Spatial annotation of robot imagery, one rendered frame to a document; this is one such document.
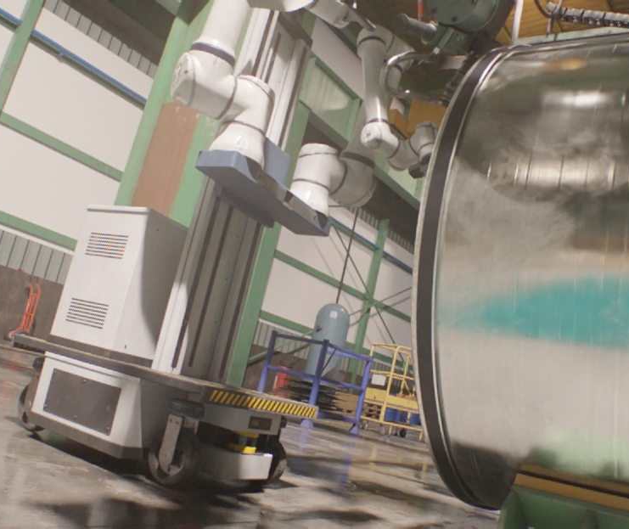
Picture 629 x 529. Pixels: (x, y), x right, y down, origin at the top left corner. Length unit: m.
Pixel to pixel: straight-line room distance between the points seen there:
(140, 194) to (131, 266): 3.13
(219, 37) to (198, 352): 1.07
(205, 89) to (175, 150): 3.13
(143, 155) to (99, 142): 7.21
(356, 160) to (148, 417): 1.28
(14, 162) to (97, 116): 1.94
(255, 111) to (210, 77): 0.18
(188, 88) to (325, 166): 0.68
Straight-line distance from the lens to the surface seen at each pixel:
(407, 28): 1.47
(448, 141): 1.20
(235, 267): 2.30
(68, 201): 12.13
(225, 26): 2.06
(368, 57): 2.51
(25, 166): 11.77
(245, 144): 1.97
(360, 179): 2.49
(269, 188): 2.06
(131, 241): 2.15
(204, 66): 1.99
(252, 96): 2.04
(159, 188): 5.05
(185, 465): 1.84
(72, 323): 2.26
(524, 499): 1.23
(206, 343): 2.26
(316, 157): 2.39
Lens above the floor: 0.37
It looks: 11 degrees up
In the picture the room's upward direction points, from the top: 13 degrees clockwise
